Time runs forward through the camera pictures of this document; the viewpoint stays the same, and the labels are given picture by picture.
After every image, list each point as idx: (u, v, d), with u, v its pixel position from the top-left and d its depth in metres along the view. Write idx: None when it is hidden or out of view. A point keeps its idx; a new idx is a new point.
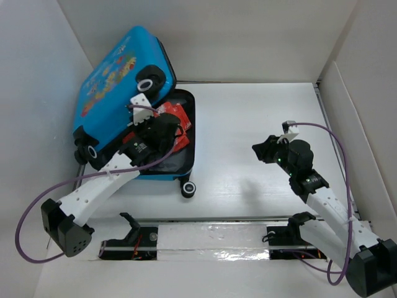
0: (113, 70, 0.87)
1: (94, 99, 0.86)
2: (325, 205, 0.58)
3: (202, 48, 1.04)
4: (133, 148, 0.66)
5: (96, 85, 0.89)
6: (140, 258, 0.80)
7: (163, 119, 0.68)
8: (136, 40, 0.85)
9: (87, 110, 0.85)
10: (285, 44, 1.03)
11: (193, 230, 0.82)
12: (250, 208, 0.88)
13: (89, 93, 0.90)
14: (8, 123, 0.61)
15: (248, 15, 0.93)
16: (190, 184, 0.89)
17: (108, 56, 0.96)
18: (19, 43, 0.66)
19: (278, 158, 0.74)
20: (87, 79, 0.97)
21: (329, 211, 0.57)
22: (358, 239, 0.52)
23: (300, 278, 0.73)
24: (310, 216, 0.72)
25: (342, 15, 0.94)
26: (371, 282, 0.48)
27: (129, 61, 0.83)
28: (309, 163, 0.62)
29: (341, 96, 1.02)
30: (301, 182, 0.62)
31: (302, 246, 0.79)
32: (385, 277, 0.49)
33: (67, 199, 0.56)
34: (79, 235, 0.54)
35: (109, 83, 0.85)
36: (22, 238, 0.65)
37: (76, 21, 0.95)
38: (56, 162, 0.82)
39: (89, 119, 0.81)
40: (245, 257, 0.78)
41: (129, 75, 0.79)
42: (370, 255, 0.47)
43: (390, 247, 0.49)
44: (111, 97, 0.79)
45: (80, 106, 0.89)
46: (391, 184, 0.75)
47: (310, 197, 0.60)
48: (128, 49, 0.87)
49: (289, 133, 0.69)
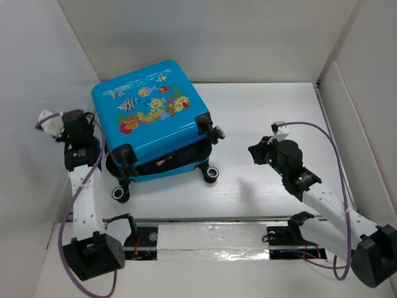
0: (156, 96, 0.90)
1: (138, 118, 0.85)
2: (321, 201, 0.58)
3: (202, 48, 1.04)
4: (74, 159, 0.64)
5: (133, 105, 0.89)
6: (140, 258, 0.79)
7: (69, 120, 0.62)
8: (176, 73, 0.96)
9: (126, 128, 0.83)
10: (285, 44, 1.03)
11: (194, 230, 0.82)
12: (249, 208, 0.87)
13: (121, 107, 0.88)
14: (8, 122, 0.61)
15: (248, 15, 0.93)
16: (212, 169, 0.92)
17: (136, 72, 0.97)
18: (19, 43, 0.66)
19: (268, 158, 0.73)
20: (105, 85, 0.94)
21: (325, 205, 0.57)
22: (357, 230, 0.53)
23: (301, 277, 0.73)
24: (309, 216, 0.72)
25: (342, 15, 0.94)
26: (376, 270, 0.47)
27: (179, 96, 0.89)
28: (299, 161, 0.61)
29: (341, 96, 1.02)
30: (294, 181, 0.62)
31: (302, 246, 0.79)
32: (391, 264, 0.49)
33: (78, 231, 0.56)
34: (112, 242, 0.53)
35: (156, 110, 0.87)
36: (22, 238, 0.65)
37: (77, 22, 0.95)
38: (56, 161, 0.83)
39: (137, 139, 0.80)
40: (245, 257, 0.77)
41: (185, 111, 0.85)
42: (370, 241, 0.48)
43: (389, 233, 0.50)
44: (165, 126, 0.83)
45: (113, 120, 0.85)
46: (392, 184, 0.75)
47: (305, 195, 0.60)
48: (172, 82, 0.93)
49: (280, 134, 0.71)
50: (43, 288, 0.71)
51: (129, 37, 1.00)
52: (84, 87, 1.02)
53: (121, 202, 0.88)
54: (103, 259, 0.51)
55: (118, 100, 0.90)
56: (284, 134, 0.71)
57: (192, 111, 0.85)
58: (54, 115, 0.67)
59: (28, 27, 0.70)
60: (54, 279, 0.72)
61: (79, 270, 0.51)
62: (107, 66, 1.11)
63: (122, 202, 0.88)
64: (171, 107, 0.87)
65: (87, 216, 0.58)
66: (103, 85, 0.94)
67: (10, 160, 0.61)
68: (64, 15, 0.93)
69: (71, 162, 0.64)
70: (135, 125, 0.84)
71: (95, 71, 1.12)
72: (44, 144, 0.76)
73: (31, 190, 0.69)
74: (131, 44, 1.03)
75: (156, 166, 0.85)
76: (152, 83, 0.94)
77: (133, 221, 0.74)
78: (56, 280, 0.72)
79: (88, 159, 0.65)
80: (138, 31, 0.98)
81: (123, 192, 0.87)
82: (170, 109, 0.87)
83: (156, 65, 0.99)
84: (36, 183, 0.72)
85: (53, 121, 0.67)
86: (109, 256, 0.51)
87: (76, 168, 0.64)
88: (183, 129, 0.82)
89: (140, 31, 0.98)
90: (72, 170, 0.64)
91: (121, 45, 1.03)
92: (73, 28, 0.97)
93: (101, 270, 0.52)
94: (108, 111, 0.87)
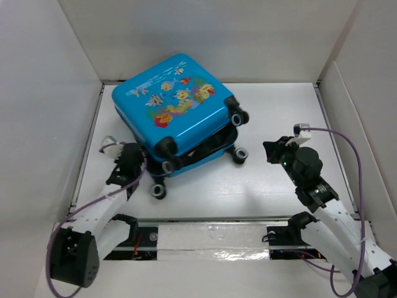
0: (180, 88, 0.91)
1: (170, 111, 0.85)
2: (336, 221, 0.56)
3: (202, 48, 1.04)
4: (115, 178, 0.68)
5: (160, 99, 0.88)
6: (140, 258, 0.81)
7: (126, 148, 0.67)
8: (192, 63, 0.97)
9: (161, 122, 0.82)
10: (285, 44, 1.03)
11: (194, 230, 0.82)
12: (250, 208, 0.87)
13: (149, 103, 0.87)
14: (10, 123, 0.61)
15: (248, 15, 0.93)
16: (241, 151, 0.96)
17: (152, 69, 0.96)
18: (20, 43, 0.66)
19: (284, 162, 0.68)
20: (124, 87, 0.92)
21: (340, 228, 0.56)
22: (371, 261, 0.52)
23: (301, 278, 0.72)
24: (310, 218, 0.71)
25: (342, 15, 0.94)
26: None
27: (203, 84, 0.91)
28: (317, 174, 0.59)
29: (341, 96, 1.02)
30: (309, 193, 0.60)
31: (301, 246, 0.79)
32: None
33: (78, 223, 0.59)
34: (91, 254, 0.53)
35: (184, 101, 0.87)
36: (22, 238, 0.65)
37: (77, 22, 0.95)
38: (56, 161, 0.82)
39: (175, 128, 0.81)
40: (245, 257, 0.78)
41: (212, 98, 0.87)
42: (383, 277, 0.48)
43: None
44: (198, 113, 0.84)
45: (146, 116, 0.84)
46: (392, 185, 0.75)
47: (319, 211, 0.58)
48: (192, 72, 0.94)
49: (301, 138, 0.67)
50: (44, 287, 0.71)
51: (129, 37, 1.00)
52: (84, 87, 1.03)
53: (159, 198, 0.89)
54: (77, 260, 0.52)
55: (144, 97, 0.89)
56: (305, 138, 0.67)
57: (219, 97, 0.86)
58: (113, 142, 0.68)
59: (29, 27, 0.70)
60: (56, 279, 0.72)
61: (54, 259, 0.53)
62: (107, 66, 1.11)
63: (160, 198, 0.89)
64: (198, 94, 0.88)
65: (93, 217, 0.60)
66: (123, 86, 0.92)
67: (11, 160, 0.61)
68: (65, 15, 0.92)
69: (110, 179, 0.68)
70: (170, 117, 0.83)
71: (95, 71, 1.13)
72: (44, 144, 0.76)
73: (31, 190, 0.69)
74: (131, 44, 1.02)
75: (187, 157, 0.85)
76: (173, 76, 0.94)
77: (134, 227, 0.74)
78: (56, 280, 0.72)
79: (123, 184, 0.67)
80: (138, 31, 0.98)
81: (162, 189, 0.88)
82: (198, 98, 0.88)
83: (165, 61, 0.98)
84: (38, 183, 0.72)
85: (112, 149, 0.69)
86: (78, 267, 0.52)
87: (111, 184, 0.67)
88: (217, 114, 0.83)
89: (140, 31, 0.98)
90: (107, 185, 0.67)
91: (121, 45, 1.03)
92: (72, 28, 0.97)
93: (69, 273, 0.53)
94: (136, 108, 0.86)
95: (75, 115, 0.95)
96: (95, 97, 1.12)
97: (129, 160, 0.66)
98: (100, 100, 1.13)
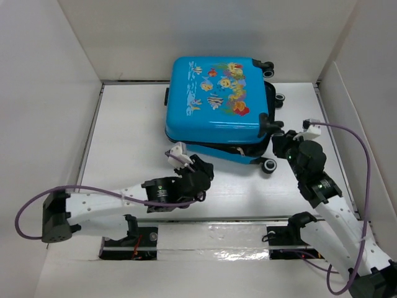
0: (218, 80, 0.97)
1: (231, 100, 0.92)
2: (337, 218, 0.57)
3: (201, 48, 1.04)
4: (156, 189, 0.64)
5: (216, 100, 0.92)
6: (141, 258, 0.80)
7: (198, 177, 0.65)
8: (208, 58, 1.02)
9: (242, 110, 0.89)
10: (285, 45, 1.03)
11: (194, 231, 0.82)
12: (250, 208, 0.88)
13: (216, 107, 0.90)
14: (10, 123, 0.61)
15: (248, 15, 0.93)
16: (278, 95, 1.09)
17: (177, 82, 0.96)
18: (19, 43, 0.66)
19: (288, 155, 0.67)
20: (177, 111, 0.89)
21: (340, 224, 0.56)
22: (370, 260, 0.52)
23: (301, 277, 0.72)
24: (311, 216, 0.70)
25: (342, 15, 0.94)
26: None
27: (227, 66, 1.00)
28: (320, 168, 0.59)
29: (340, 96, 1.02)
30: (312, 187, 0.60)
31: (302, 246, 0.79)
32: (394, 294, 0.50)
33: (76, 197, 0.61)
34: (59, 227, 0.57)
35: (233, 85, 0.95)
36: (22, 238, 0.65)
37: (77, 22, 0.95)
38: (56, 161, 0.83)
39: (255, 107, 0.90)
40: (245, 257, 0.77)
41: (248, 72, 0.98)
42: (381, 280, 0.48)
43: None
44: (253, 87, 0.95)
45: (229, 116, 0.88)
46: (392, 185, 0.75)
47: (321, 206, 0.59)
48: (209, 64, 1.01)
49: (311, 133, 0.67)
50: (43, 287, 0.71)
51: (129, 38, 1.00)
52: (84, 87, 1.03)
53: (270, 172, 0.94)
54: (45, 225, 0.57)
55: (203, 106, 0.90)
56: (314, 134, 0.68)
57: (251, 69, 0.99)
58: (179, 156, 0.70)
59: (29, 28, 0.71)
60: (55, 279, 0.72)
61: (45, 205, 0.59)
62: (107, 66, 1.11)
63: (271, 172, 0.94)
64: (234, 74, 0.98)
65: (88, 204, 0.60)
66: (173, 113, 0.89)
67: (12, 160, 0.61)
68: (65, 15, 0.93)
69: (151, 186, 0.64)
70: (243, 102, 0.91)
71: (95, 71, 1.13)
72: (44, 144, 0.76)
73: (31, 190, 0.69)
74: (131, 45, 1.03)
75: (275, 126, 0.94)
76: (201, 76, 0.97)
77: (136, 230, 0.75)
78: (56, 280, 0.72)
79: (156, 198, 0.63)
80: (138, 31, 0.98)
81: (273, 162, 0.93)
82: (237, 76, 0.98)
83: (177, 71, 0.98)
84: (38, 182, 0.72)
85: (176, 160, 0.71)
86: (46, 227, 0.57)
87: (143, 190, 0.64)
88: (260, 81, 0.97)
89: (140, 31, 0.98)
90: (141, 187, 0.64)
91: (121, 46, 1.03)
92: (73, 28, 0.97)
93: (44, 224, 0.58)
94: (211, 117, 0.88)
95: (75, 115, 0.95)
96: (95, 97, 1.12)
97: (185, 185, 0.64)
98: (100, 100, 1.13)
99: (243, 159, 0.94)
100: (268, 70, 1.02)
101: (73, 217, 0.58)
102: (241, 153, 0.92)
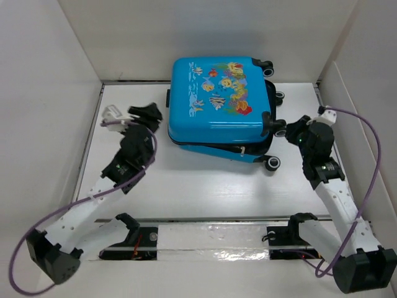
0: (218, 80, 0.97)
1: (233, 100, 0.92)
2: (334, 198, 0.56)
3: (202, 48, 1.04)
4: (115, 171, 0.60)
5: (218, 100, 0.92)
6: (141, 258, 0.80)
7: (126, 140, 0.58)
8: (208, 58, 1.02)
9: (245, 109, 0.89)
10: (285, 45, 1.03)
11: (194, 231, 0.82)
12: (250, 208, 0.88)
13: (218, 107, 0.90)
14: (10, 123, 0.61)
15: (248, 15, 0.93)
16: (278, 92, 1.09)
17: (178, 82, 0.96)
18: (19, 43, 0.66)
19: (299, 139, 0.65)
20: (178, 112, 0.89)
21: (336, 203, 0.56)
22: (356, 241, 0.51)
23: (301, 277, 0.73)
24: (312, 217, 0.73)
25: (342, 15, 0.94)
26: (356, 280, 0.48)
27: (227, 66, 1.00)
28: (326, 149, 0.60)
29: (340, 96, 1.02)
30: (315, 168, 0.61)
31: (302, 246, 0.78)
32: (372, 280, 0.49)
33: (52, 228, 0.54)
34: (67, 259, 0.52)
35: (234, 85, 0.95)
36: (22, 239, 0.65)
37: (77, 22, 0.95)
38: (56, 161, 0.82)
39: (257, 106, 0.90)
40: (245, 257, 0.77)
41: (249, 72, 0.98)
42: (363, 257, 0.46)
43: (388, 256, 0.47)
44: (254, 86, 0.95)
45: (231, 116, 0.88)
46: (392, 185, 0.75)
47: (320, 185, 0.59)
48: (209, 64, 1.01)
49: (324, 119, 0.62)
50: (43, 287, 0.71)
51: (129, 38, 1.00)
52: (84, 87, 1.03)
53: (273, 171, 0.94)
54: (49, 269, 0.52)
55: (206, 106, 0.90)
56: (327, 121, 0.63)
57: (251, 69, 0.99)
58: (111, 121, 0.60)
59: (29, 28, 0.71)
60: (56, 279, 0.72)
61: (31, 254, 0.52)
62: (107, 66, 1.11)
63: (273, 171, 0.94)
64: (235, 74, 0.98)
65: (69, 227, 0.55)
66: (176, 114, 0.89)
67: (12, 161, 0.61)
68: (65, 15, 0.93)
69: (105, 171, 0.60)
70: (245, 102, 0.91)
71: (95, 71, 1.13)
72: (44, 144, 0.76)
73: (31, 190, 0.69)
74: (131, 45, 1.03)
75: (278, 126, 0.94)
76: (201, 77, 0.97)
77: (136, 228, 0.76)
78: None
79: (121, 177, 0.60)
80: (138, 31, 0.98)
81: (277, 160, 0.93)
82: (237, 75, 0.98)
83: (177, 71, 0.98)
84: (38, 183, 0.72)
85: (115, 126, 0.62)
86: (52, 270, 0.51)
87: (107, 178, 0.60)
88: (262, 80, 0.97)
89: (140, 31, 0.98)
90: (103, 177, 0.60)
91: (121, 46, 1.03)
92: (73, 28, 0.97)
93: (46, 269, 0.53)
94: (214, 117, 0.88)
95: (75, 115, 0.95)
96: (95, 97, 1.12)
97: (129, 149, 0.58)
98: (100, 100, 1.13)
99: (245, 158, 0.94)
100: (268, 68, 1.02)
101: (63, 245, 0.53)
102: (241, 153, 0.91)
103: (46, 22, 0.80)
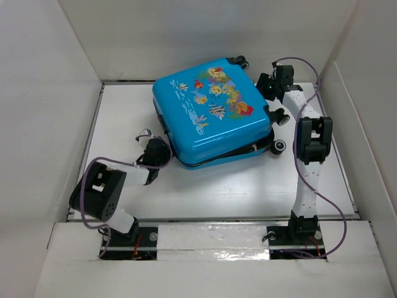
0: (208, 90, 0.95)
1: (232, 105, 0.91)
2: (293, 99, 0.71)
3: (201, 48, 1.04)
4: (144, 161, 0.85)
5: (219, 109, 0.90)
6: (141, 258, 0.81)
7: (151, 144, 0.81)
8: (194, 69, 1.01)
9: (247, 110, 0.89)
10: (285, 44, 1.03)
11: (194, 231, 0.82)
12: (250, 208, 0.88)
13: (221, 115, 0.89)
14: (10, 123, 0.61)
15: (248, 14, 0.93)
16: None
17: (170, 106, 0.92)
18: (18, 43, 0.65)
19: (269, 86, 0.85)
20: (182, 133, 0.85)
21: (293, 102, 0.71)
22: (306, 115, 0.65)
23: (301, 277, 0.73)
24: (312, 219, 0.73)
25: (342, 15, 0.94)
26: (305, 138, 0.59)
27: (209, 72, 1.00)
28: (289, 77, 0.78)
29: (341, 95, 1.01)
30: (283, 87, 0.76)
31: (302, 246, 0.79)
32: (317, 143, 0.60)
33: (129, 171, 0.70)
34: (118, 189, 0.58)
35: (225, 90, 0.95)
36: (23, 239, 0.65)
37: (77, 22, 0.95)
38: (56, 161, 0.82)
39: (255, 103, 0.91)
40: (245, 257, 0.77)
41: (231, 73, 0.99)
42: (307, 120, 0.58)
43: (327, 121, 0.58)
44: (240, 85, 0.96)
45: (239, 121, 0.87)
46: (392, 185, 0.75)
47: (285, 96, 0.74)
48: (191, 76, 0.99)
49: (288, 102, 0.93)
50: (43, 287, 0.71)
51: (129, 38, 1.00)
52: (84, 87, 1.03)
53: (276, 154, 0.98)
54: (104, 190, 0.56)
55: (209, 118, 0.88)
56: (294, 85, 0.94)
57: (232, 69, 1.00)
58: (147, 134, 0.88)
59: (30, 28, 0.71)
60: (55, 278, 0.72)
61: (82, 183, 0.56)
62: (107, 66, 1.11)
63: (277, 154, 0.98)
64: (219, 79, 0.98)
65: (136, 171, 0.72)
66: (182, 135, 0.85)
67: (12, 160, 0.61)
68: (65, 15, 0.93)
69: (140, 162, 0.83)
70: (243, 102, 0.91)
71: (95, 71, 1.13)
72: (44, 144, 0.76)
73: (31, 191, 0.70)
74: (131, 44, 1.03)
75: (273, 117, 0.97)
76: (190, 92, 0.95)
77: (135, 228, 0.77)
78: (56, 279, 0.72)
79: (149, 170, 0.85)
80: (138, 30, 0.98)
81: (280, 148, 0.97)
82: (223, 79, 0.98)
83: (163, 95, 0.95)
84: (37, 183, 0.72)
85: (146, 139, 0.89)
86: (104, 192, 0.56)
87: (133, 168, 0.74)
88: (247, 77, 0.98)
89: (140, 31, 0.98)
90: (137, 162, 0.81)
91: (120, 45, 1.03)
92: (73, 28, 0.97)
93: (91, 202, 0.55)
94: (221, 127, 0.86)
95: (75, 115, 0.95)
96: (95, 96, 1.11)
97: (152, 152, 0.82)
98: (100, 100, 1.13)
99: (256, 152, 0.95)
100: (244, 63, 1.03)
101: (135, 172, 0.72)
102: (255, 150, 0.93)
103: (47, 22, 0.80)
